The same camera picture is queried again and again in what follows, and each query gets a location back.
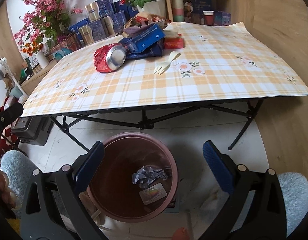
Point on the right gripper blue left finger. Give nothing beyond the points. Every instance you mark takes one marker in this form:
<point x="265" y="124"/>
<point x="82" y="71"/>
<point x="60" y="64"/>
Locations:
<point x="85" y="167"/>

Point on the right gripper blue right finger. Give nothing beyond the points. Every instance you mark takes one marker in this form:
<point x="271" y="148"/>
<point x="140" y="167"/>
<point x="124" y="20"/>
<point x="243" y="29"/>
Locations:
<point x="220" y="166"/>

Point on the crushed red soda can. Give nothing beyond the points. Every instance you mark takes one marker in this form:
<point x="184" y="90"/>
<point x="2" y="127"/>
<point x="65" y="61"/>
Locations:
<point x="109" y="58"/>

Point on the cream plastic fork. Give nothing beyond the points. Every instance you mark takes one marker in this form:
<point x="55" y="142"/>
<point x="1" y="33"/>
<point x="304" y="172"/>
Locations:
<point x="163" y="67"/>

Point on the red small carton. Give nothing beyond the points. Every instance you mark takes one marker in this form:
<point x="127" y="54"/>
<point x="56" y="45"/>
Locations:
<point x="174" y="42"/>

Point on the dark blue snack bag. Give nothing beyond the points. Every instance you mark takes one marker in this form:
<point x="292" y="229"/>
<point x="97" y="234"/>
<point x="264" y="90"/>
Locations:
<point x="155" y="50"/>

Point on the blue cardboard box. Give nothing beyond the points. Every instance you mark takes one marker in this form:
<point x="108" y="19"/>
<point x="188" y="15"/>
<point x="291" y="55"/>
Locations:
<point x="144" y="40"/>

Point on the pink round trash bin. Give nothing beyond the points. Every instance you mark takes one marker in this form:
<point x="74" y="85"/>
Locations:
<point x="111" y="189"/>

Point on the crumpled grey paper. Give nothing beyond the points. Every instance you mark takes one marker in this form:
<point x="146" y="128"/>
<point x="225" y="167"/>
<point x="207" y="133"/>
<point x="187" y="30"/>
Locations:
<point x="145" y="176"/>

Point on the black equipment case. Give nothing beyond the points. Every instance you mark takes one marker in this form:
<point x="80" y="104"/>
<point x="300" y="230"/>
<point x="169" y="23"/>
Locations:
<point x="33" y="130"/>

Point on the light blue fluffy slipper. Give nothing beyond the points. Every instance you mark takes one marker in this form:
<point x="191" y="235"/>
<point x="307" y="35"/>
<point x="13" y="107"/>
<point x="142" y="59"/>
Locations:
<point x="18" y="169"/>
<point x="294" y="188"/>

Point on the white card wrapper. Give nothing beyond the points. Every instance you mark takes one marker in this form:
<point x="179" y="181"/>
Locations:
<point x="153" y="194"/>

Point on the orange plaid tablecloth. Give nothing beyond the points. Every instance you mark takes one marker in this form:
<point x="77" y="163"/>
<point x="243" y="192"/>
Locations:
<point x="217" y="63"/>

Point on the striped wicker basket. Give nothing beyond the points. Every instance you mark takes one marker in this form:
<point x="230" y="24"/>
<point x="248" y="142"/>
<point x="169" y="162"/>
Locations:
<point x="67" y="46"/>

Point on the orange flower bunch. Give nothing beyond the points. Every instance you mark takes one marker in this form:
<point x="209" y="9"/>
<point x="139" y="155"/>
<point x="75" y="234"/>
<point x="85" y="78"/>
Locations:
<point x="32" y="48"/>

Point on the blue gold gift box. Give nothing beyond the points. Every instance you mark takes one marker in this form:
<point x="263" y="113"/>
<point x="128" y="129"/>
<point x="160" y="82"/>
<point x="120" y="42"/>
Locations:
<point x="99" y="9"/>
<point x="115" y="23"/>
<point x="93" y="32"/>

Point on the red paper cup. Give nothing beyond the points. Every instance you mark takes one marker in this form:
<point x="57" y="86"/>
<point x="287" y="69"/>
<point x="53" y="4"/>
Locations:
<point x="208" y="17"/>

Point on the pink blossom branch bouquet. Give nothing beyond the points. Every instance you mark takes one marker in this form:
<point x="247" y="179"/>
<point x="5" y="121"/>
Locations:
<point x="48" y="20"/>

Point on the stack of pastel paper cups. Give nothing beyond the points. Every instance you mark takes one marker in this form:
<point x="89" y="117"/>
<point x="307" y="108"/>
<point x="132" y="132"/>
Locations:
<point x="178" y="10"/>

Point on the white flower pot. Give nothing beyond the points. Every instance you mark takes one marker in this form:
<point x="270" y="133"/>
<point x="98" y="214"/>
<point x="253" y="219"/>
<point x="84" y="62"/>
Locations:
<point x="154" y="7"/>

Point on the black folding table frame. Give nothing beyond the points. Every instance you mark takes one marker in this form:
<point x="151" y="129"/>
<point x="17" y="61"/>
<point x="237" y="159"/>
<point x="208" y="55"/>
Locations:
<point x="67" y="120"/>

